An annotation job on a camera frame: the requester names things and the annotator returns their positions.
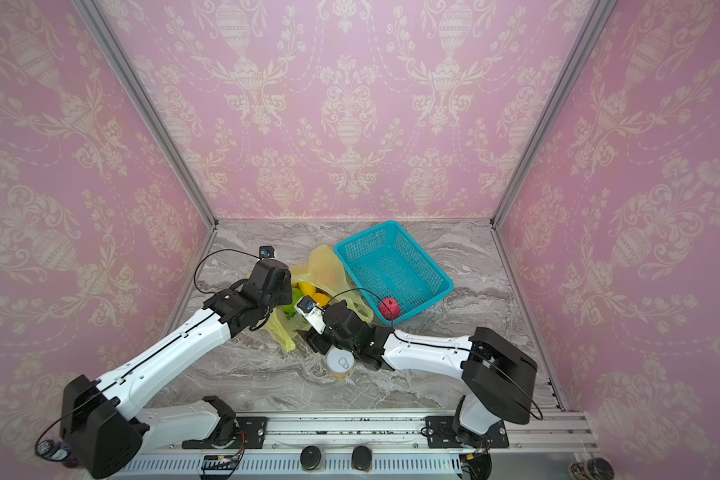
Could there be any pink dragon fruit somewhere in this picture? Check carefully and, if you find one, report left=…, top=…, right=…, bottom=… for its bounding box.
left=379, top=297, right=401, bottom=322

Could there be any yellow plastic bag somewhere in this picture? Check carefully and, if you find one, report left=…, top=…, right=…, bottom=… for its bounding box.
left=265, top=245, right=374, bottom=353

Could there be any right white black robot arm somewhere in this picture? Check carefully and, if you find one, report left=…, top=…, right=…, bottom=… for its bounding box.
left=296, top=296, right=543, bottom=447

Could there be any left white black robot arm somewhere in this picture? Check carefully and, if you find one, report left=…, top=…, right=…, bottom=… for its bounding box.
left=60, top=258, right=292, bottom=479

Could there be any green fruit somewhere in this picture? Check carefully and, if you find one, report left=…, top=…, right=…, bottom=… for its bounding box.
left=283, top=287, right=303, bottom=316

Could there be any yellow lemon fruit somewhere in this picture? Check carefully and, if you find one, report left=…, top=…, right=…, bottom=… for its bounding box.
left=312, top=292, right=331, bottom=308

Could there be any white lid yellow can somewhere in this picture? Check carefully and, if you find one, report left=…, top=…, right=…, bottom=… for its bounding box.
left=325, top=347, right=355, bottom=380

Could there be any teal plastic basket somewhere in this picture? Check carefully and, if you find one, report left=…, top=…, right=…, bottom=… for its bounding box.
left=334, top=221, right=454, bottom=326

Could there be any right black round knob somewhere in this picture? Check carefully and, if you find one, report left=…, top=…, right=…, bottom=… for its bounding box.
left=350, top=445, right=373, bottom=472

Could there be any black round knob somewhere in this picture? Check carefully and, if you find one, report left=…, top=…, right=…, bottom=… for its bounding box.
left=299, top=445, right=324, bottom=471
left=350, top=445, right=373, bottom=472

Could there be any left black round knob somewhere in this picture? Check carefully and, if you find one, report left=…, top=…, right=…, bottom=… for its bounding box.
left=299, top=445, right=324, bottom=471

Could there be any purple drink bottle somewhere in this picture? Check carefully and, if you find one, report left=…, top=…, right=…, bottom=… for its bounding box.
left=35, top=439, right=77, bottom=467

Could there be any dark jar bottom right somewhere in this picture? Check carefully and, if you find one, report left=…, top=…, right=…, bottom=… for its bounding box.
left=568, top=457, right=615, bottom=480

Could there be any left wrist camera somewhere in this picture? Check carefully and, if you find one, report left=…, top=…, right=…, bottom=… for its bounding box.
left=259, top=245, right=276, bottom=260

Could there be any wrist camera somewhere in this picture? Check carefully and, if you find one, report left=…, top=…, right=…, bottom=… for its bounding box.
left=259, top=245, right=276, bottom=260
left=295, top=296, right=326, bottom=335

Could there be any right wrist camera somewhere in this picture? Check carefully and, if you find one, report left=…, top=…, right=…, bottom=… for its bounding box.
left=295, top=296, right=326, bottom=335

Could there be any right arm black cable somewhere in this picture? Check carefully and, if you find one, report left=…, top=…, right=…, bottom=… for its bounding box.
left=323, top=287, right=397, bottom=325

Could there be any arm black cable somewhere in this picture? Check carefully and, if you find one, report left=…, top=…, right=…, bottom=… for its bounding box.
left=323, top=287, right=397, bottom=325
left=193, top=248, right=264, bottom=296

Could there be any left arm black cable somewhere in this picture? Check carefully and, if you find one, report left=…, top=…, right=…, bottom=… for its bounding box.
left=193, top=248, right=264, bottom=296

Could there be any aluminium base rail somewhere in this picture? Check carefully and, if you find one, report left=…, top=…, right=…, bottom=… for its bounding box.
left=116, top=409, right=601, bottom=479

